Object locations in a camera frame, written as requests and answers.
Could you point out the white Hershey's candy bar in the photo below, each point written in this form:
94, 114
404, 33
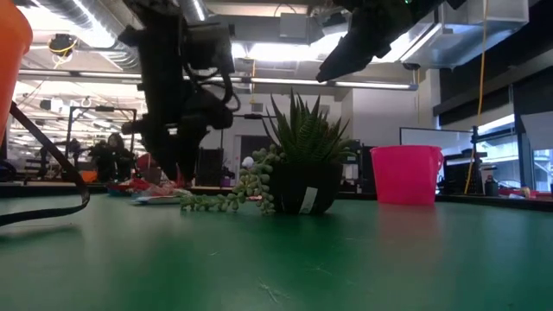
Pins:
155, 200

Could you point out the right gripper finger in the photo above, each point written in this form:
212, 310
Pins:
354, 54

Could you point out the black bottle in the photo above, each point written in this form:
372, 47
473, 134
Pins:
491, 188

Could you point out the black camera rig frame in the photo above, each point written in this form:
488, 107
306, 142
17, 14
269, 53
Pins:
103, 109
255, 116

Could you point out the black equipment cabinet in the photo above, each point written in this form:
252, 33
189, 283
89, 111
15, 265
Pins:
212, 166

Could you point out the pink plastic bucket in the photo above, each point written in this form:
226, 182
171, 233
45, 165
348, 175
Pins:
406, 177

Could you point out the grey ceiling junction box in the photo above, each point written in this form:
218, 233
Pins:
294, 26

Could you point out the black equipment stand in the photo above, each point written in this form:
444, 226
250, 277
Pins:
476, 173

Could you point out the silver ribbed ceiling duct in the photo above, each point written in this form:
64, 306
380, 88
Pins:
125, 60

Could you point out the green table mat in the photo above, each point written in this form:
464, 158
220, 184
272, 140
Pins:
389, 259

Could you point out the long ceiling light bar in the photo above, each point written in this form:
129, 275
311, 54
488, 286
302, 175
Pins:
281, 80

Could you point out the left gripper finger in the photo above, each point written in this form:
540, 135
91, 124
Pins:
190, 151
165, 151

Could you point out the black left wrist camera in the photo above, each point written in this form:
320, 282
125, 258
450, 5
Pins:
209, 47

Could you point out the black ceiling camera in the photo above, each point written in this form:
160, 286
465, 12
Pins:
61, 43

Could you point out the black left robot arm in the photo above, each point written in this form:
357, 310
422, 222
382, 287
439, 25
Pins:
155, 13

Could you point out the potted succulent plant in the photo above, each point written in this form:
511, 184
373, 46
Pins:
302, 190

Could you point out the person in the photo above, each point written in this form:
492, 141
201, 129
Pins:
114, 162

